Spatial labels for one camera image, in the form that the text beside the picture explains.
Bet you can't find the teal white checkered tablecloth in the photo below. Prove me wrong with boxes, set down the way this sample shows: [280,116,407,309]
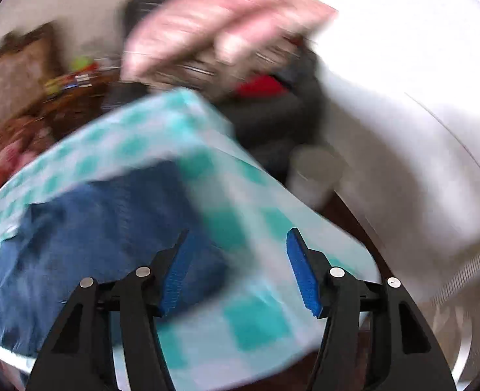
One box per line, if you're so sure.
[0,89,380,390]

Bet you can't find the plaid folded blanket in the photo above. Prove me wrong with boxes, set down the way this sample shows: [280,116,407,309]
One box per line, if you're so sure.
[140,39,298,101]

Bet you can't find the dark wooden nightstand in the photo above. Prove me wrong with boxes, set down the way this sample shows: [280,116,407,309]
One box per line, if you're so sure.
[37,72,119,141]

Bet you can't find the white wardrobe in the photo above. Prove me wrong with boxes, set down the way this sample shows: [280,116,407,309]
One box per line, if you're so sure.
[312,0,480,301]

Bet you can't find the white electric fan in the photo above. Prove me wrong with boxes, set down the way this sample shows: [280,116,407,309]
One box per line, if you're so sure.
[420,242,480,390]

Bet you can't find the red cloth item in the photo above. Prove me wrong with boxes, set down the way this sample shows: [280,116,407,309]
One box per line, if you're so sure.
[235,75,288,99]

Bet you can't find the blue denim jeans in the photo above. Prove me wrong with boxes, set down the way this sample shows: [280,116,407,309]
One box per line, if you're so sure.
[0,161,229,356]

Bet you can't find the pink floral pillow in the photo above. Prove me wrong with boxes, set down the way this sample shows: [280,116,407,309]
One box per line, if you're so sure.
[214,0,337,65]
[121,0,279,81]

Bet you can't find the green crumpled bag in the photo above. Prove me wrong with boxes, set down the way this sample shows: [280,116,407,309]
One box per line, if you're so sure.
[69,56,93,72]

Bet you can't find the black leather armchair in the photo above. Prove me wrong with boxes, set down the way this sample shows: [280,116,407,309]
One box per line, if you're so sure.
[102,0,325,184]

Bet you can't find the lower pink floral pillow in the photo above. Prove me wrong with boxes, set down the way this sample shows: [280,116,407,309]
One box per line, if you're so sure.
[214,0,337,65]

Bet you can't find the upper pink floral pillow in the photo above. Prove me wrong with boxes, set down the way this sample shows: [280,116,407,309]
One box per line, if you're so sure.
[121,0,279,81]

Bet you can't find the tufted tan leather headboard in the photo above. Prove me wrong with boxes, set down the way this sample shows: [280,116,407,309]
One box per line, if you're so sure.
[0,22,64,126]

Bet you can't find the white cylindrical bin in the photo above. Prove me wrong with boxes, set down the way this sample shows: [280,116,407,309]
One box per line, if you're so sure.
[286,145,346,209]

